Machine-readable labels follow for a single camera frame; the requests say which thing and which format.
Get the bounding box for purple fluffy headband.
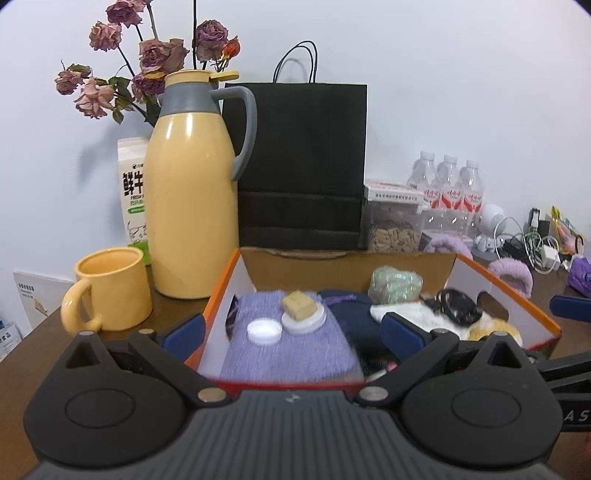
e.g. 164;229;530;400
488;257;534;299
424;234;473;259

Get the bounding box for water bottle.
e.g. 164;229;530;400
437;155;463;232
407;151;441;228
460;160;484;237

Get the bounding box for orange cardboard box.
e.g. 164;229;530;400
185;247;562;381

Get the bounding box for yellow thermos jug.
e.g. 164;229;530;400
143;70;257;299

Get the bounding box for large white jar lid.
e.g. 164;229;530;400
280;303;327;335

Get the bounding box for green glittery pouch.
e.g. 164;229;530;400
368;266;423;305

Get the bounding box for blue white paper stack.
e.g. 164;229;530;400
0;320;22;360

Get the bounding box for left water bottle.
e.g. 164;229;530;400
407;151;441;228

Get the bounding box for white booklet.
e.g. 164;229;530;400
13;270;73;330

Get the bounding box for middle water bottle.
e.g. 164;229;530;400
437;155;463;232

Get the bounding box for small white jar lid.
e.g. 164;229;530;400
246;318;283;346

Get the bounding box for navy blue cloth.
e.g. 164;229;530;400
318;290;398;376

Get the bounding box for white milk carton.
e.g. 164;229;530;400
117;137;151;265

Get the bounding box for purple knitted cloth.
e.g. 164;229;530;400
219;290;363;384

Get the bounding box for purple object at edge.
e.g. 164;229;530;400
567;257;591;299

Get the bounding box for yellow fuzzy cloth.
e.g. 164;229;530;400
468;317;524;347

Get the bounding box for black cable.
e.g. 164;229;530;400
421;287;484;327

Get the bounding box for right water bottle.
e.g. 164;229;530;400
460;160;484;237

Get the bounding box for clear snack container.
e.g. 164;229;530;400
365;202;423;253

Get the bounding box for white charger with cables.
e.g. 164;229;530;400
493;208;561;275

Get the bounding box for purple fluffy headband left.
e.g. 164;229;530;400
424;234;473;259

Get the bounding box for white small camera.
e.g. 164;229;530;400
475;203;506;253

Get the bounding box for purple fluffy headband right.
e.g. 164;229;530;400
488;257;534;299

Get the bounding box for colourful packets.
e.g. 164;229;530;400
550;206;584;255

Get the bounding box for white red flat box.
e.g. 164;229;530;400
365;179;424;205

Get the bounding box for black paper bag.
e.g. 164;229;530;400
238;40;368;251

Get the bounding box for white cloth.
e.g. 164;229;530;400
370;302;471;340

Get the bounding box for dried rose bouquet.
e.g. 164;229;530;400
54;0;242;126

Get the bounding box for yellow ceramic mug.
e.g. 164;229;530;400
60;247;152;335

